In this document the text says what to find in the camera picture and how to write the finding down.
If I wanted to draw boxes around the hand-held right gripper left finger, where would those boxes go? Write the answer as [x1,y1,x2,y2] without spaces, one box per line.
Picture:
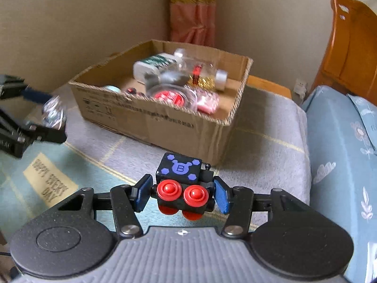
[57,173,154,240]

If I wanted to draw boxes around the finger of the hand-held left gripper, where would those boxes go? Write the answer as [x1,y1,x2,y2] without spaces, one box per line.
[0,75,50,103]
[0,110,67,145]

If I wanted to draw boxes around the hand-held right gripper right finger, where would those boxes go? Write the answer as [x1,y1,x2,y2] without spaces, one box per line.
[213,176,310,239]

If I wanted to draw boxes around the black fidget cube toy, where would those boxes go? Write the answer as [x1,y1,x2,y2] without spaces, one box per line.
[151,152,217,221]

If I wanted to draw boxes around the brown cardboard box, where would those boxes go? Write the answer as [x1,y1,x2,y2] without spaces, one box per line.
[68,39,254,166]

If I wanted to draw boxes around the clear plastic box red label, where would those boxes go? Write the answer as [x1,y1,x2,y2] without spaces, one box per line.
[147,83,198,112]

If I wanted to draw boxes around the white printed plastic bottle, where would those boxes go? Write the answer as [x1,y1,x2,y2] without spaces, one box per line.
[132,52,177,80]

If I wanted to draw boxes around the grey green checked blanket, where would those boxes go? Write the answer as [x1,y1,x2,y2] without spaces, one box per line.
[0,83,312,244]

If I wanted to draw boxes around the pink packet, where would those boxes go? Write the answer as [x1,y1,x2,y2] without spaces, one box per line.
[196,91,220,115]

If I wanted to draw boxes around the gold beads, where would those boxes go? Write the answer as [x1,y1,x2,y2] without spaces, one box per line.
[188,77,216,89]

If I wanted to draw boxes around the clear bottle white cap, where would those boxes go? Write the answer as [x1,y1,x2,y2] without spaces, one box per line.
[180,56,229,91]

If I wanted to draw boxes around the grey round tin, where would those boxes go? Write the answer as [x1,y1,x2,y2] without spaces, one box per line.
[156,71,189,88]

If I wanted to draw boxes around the light blue floral pillow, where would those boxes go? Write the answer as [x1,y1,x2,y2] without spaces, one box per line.
[347,93,377,115]

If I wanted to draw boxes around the pink patterned curtain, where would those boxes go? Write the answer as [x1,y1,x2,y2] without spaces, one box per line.
[168,0,218,48]

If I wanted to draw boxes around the wooden bed headboard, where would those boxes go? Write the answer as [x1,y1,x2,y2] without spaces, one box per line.
[311,0,377,107]

